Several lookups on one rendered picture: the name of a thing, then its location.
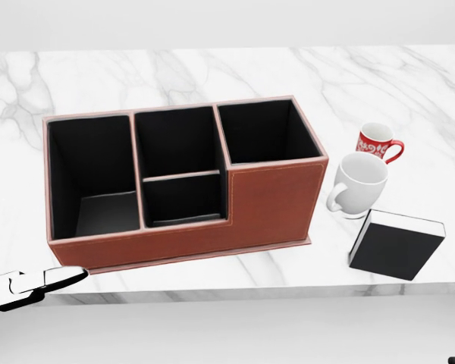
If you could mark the red-brown desk caddy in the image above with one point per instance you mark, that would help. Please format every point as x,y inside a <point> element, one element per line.
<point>273,204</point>

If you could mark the white mug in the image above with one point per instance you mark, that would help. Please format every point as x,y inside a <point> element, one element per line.
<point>358,187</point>

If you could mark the red patterned mug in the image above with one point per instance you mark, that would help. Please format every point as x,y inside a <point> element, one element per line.
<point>369,146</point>

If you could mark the black book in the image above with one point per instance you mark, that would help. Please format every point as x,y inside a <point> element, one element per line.
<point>396,250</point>

